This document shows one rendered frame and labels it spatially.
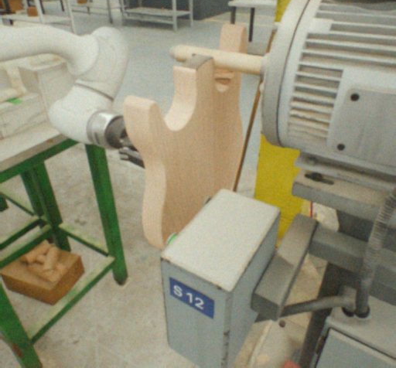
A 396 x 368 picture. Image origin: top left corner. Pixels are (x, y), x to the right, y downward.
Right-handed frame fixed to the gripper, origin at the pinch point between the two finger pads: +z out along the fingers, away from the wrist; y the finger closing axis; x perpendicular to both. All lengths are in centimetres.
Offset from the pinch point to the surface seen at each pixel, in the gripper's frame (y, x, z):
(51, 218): -9, -79, -97
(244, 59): -6.5, 20.2, 8.9
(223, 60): -6.1, 19.5, 5.1
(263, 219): 16.5, 8.8, 23.0
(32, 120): -5, -12, -66
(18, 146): 6, -12, -58
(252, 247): 21.9, 9.4, 23.8
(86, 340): 20, -104, -50
